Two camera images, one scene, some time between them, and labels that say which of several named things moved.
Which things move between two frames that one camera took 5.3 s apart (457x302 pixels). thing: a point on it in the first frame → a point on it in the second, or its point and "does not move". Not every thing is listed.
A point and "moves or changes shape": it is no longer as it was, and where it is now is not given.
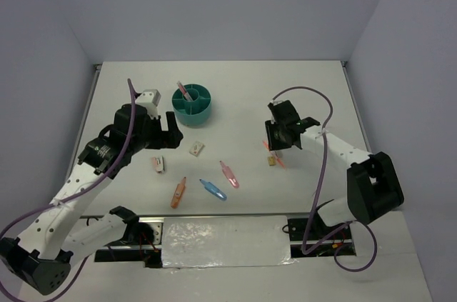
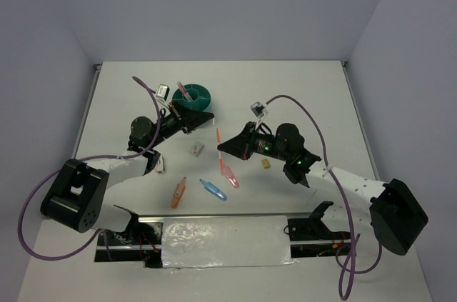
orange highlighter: [178, 193] does not move
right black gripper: [270, 125] → [242, 145]
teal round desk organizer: [196, 113] does not move
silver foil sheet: [208, 241] does not move
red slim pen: [184, 91] does not move
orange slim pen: [278, 158] moves or changes shape
